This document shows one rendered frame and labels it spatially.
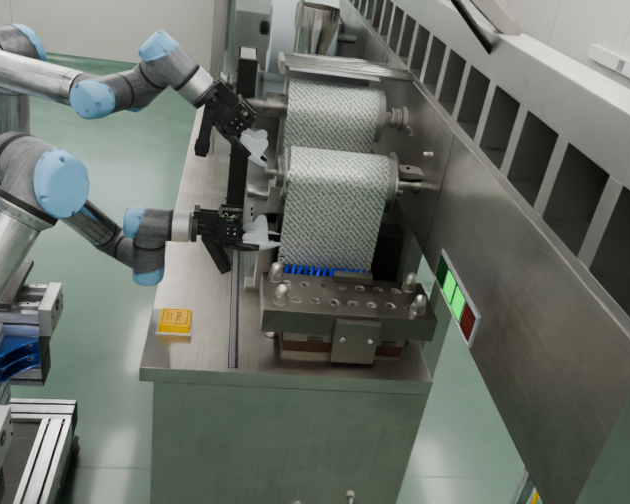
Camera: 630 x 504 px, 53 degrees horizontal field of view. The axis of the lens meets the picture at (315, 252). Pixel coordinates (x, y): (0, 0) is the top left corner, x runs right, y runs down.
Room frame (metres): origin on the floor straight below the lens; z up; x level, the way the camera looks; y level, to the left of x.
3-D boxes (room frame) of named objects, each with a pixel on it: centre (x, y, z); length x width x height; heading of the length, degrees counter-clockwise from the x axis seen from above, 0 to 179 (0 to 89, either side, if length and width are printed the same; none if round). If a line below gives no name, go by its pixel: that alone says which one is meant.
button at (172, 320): (1.21, 0.30, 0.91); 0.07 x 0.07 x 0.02; 10
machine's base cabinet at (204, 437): (2.35, 0.21, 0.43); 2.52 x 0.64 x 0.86; 10
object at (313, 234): (1.37, -0.03, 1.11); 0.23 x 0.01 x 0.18; 100
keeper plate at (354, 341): (1.17, -0.12, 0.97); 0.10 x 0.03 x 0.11; 100
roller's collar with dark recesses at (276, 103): (1.65, 0.16, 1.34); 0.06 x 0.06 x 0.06; 10
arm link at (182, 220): (1.32, 0.32, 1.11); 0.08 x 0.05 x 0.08; 10
